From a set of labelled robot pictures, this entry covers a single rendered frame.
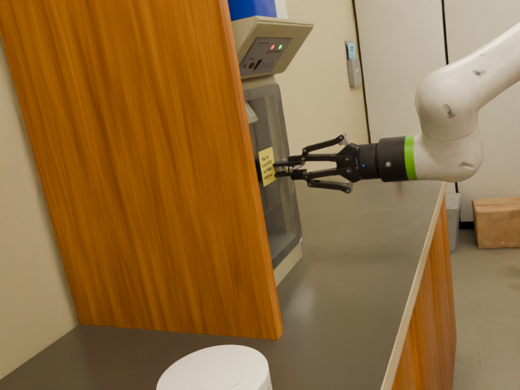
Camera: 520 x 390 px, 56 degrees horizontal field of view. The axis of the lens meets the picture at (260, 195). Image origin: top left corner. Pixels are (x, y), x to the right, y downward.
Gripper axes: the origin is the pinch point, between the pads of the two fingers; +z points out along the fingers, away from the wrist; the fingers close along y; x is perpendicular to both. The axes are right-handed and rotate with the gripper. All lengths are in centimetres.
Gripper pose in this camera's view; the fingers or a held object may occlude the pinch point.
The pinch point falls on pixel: (289, 168)
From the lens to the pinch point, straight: 112.4
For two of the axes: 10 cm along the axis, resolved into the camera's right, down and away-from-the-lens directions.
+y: -1.6, -9.6, -2.2
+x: -4.0, 2.7, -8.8
